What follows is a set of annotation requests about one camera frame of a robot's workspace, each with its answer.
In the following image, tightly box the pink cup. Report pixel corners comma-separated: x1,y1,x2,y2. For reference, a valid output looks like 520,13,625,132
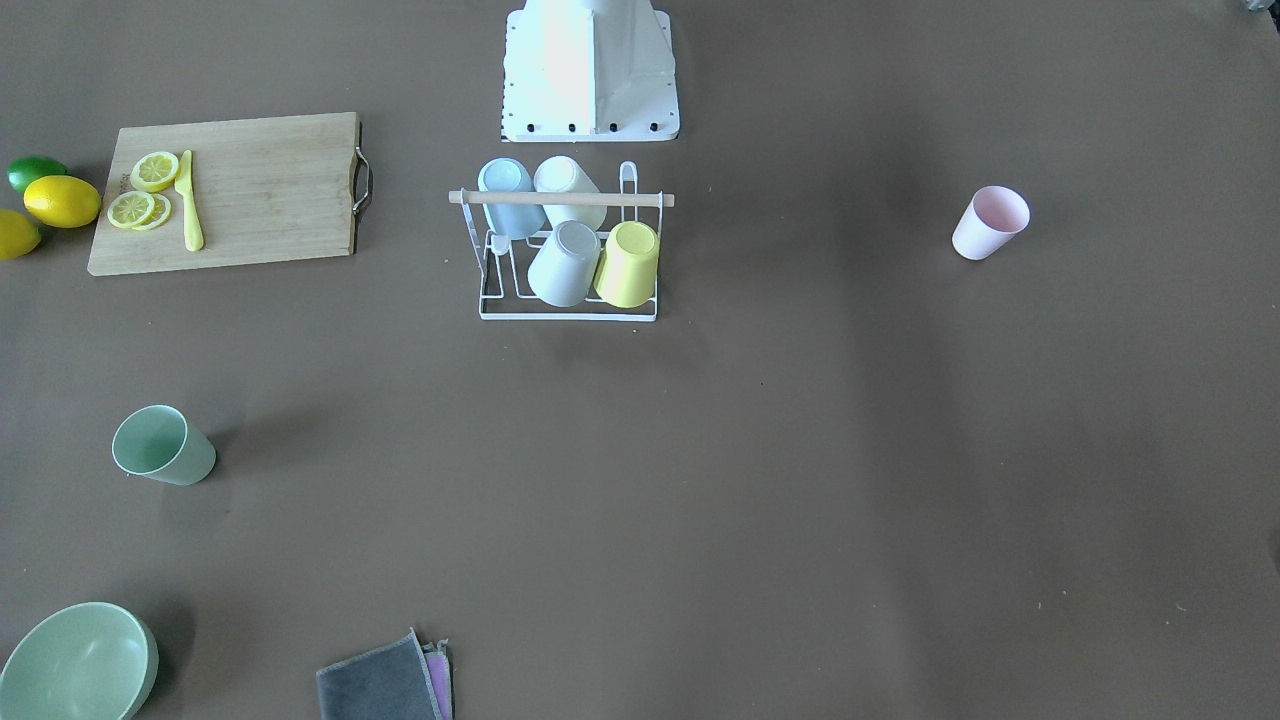
952,184,1030,261

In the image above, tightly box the green cup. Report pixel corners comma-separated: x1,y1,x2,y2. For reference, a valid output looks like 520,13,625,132
111,405,218,486

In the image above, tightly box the yellow cup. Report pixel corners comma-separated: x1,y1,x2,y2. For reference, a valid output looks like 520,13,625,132
593,222,660,309

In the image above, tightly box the grey cup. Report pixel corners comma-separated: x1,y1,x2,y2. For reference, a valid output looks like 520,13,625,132
527,220,602,307

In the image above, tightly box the light blue cup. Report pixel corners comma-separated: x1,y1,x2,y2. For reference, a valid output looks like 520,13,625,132
477,158,547,240

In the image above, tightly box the cream white cup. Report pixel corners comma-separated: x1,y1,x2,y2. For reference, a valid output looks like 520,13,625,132
532,155,607,231

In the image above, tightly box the pink cloth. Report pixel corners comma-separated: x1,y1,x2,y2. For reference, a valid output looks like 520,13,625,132
422,639,454,720

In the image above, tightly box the bamboo cutting board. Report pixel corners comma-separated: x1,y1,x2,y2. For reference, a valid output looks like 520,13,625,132
87,111,366,277

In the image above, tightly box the grey cloth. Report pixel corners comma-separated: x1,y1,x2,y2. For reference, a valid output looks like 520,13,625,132
316,632,436,719

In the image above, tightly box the yellow plastic knife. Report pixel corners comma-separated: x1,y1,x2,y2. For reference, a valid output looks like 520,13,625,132
174,149,205,252

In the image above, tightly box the lemon slice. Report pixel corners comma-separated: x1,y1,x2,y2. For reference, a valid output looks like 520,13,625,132
128,151,180,193
105,190,157,229
132,193,172,231

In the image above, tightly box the yellow lemon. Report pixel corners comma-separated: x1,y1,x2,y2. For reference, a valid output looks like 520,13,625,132
0,208,42,261
23,176,102,229

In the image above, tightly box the green bowl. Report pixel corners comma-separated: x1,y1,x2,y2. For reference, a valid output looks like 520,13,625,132
1,602,159,719

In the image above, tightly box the green lime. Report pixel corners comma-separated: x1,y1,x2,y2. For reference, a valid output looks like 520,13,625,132
6,155,69,195

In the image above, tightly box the white wire cup rack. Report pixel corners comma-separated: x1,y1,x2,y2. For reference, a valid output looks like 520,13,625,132
449,161,675,322

